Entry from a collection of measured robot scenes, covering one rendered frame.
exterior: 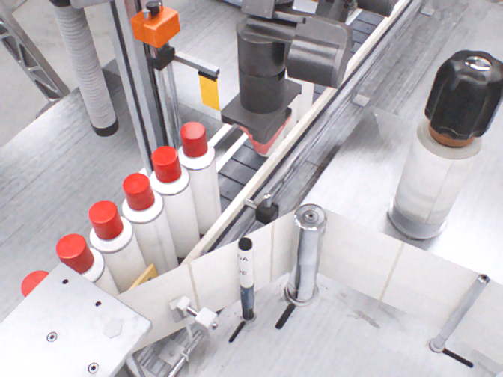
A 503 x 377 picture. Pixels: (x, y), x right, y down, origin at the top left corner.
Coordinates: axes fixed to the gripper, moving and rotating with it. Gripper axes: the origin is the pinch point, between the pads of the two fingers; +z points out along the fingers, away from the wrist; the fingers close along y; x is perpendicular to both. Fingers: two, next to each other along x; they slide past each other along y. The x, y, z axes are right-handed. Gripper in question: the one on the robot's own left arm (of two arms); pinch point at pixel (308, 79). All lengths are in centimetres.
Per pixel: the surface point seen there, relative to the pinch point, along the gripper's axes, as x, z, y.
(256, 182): -17.7, 16.6, 3.9
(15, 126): 64, 65, -144
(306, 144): -3.6, 10.5, 5.0
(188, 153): -34.7, 11.6, 0.3
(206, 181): -31.3, 15.1, 2.3
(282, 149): -11.2, 11.4, 3.8
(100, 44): 114, 26, -153
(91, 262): -49, 23, 1
